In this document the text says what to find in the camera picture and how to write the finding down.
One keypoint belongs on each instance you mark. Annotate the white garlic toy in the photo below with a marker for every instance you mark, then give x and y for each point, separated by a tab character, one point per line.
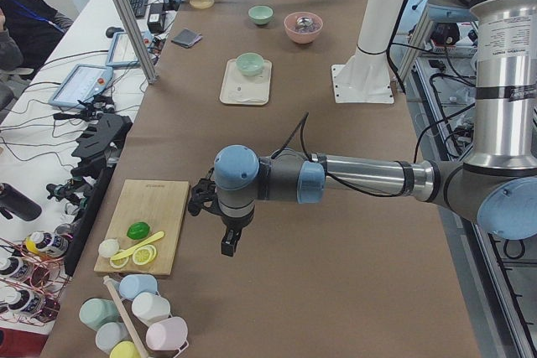
108	248

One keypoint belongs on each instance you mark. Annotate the white wire cup rack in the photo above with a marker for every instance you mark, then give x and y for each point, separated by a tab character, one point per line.
167	334

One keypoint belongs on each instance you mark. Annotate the yellow cup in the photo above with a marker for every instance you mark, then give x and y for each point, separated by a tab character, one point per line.
124	349

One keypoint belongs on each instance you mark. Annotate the grey folded cloth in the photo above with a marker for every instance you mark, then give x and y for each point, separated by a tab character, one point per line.
186	38

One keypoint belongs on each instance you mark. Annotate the light blue cup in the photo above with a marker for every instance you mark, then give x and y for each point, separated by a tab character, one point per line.
134	284

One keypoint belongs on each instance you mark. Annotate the green toy lime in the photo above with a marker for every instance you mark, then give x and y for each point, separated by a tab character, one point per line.
138	230

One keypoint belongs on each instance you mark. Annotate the yellow lemon slice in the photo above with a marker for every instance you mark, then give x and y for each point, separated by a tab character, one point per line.
144	255
118	260

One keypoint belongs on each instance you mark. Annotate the green cup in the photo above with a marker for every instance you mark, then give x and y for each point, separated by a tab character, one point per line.
95	312

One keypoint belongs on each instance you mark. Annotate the pink bowl with ice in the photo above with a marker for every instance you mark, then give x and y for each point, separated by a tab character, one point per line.
302	38

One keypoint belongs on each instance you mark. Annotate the black power adapter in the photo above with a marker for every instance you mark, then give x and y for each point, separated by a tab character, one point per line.
156	18

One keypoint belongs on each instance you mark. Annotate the cream rabbit tray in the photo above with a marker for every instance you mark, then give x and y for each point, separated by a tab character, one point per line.
238	89

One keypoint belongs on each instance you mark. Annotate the pink cup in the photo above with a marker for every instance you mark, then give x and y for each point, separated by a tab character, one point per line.
168	334

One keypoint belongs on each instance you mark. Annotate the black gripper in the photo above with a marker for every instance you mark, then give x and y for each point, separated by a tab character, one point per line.
235	224

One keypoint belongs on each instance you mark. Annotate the metal ice scoop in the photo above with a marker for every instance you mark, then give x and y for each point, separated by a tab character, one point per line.
304	24

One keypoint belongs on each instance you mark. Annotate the green bowl on tray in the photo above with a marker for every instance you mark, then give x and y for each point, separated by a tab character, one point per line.
250	64

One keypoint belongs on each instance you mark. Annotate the black tool holder rack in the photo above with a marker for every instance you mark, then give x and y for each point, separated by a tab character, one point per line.
92	145

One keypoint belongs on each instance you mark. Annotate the bamboo cutting board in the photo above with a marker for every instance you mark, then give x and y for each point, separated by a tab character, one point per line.
146	208

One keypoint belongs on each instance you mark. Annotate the blue teach pendant tablet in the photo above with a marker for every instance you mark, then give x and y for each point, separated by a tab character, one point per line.
81	85

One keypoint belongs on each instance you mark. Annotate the seated person in black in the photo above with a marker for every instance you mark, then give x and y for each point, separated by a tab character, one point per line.
33	28

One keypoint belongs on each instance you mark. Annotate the aluminium frame post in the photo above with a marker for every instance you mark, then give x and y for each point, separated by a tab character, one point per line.
131	27

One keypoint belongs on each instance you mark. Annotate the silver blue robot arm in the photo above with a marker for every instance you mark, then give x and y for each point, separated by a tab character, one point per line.
493	187

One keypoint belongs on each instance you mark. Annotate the white cup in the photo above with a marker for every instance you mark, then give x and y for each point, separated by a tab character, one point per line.
150	308

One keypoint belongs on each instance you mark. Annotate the wooden rack handle rod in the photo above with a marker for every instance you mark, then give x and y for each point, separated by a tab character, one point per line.
108	282

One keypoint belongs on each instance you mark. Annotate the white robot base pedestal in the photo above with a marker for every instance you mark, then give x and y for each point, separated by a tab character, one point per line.
365	77

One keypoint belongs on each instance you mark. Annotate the grey cup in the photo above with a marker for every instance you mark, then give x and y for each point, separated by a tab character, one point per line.
109	335

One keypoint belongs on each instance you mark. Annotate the black water bottle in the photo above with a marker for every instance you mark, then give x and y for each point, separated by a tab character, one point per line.
14	203

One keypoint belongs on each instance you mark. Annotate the far green bowl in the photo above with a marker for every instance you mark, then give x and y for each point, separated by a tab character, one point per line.
261	14

